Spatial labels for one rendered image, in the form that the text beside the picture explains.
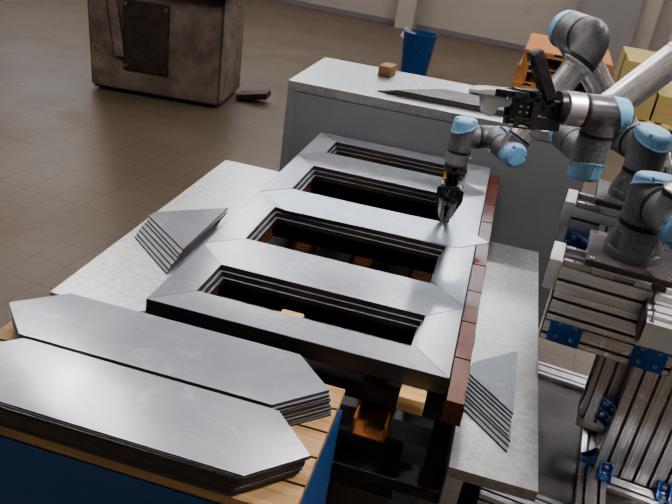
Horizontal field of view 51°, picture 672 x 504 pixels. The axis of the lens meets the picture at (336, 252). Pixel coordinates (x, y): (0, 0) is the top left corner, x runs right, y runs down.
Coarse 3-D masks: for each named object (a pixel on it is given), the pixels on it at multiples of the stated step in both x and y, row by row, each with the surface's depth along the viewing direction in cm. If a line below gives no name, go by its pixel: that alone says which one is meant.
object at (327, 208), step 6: (324, 198) 241; (330, 198) 242; (318, 204) 236; (324, 204) 237; (330, 204) 237; (336, 204) 238; (342, 204) 239; (312, 210) 231; (318, 210) 232; (324, 210) 232; (330, 210) 233; (336, 210) 234; (318, 216) 227; (324, 216) 228; (330, 216) 229
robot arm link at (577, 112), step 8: (576, 96) 152; (584, 96) 153; (576, 104) 152; (584, 104) 152; (568, 112) 152; (576, 112) 152; (584, 112) 152; (568, 120) 153; (576, 120) 153; (584, 120) 153
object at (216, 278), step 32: (384, 160) 295; (416, 160) 293; (384, 192) 264; (416, 192) 263; (288, 224) 229; (320, 224) 227; (256, 288) 189; (288, 288) 187; (192, 320) 170; (224, 320) 167; (384, 320) 183; (416, 320) 182; (320, 352) 164; (416, 384) 161
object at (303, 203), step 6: (300, 192) 243; (294, 198) 238; (300, 198) 238; (306, 198) 239; (312, 198) 240; (318, 198) 241; (294, 204) 233; (300, 204) 234; (306, 204) 235; (312, 204) 235; (288, 210) 228; (294, 210) 229; (300, 210) 230; (306, 210) 230
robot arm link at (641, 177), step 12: (636, 180) 179; (648, 180) 176; (660, 180) 174; (636, 192) 179; (648, 192) 175; (624, 204) 184; (636, 204) 178; (624, 216) 183; (636, 216) 180; (648, 228) 180
